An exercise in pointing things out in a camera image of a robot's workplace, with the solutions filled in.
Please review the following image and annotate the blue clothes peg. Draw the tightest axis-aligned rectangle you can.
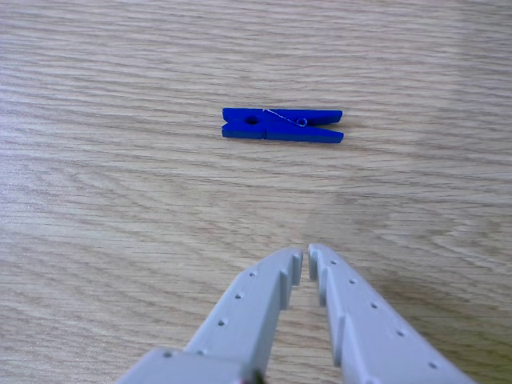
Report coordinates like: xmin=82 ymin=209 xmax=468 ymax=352
xmin=221 ymin=106 xmax=346 ymax=145

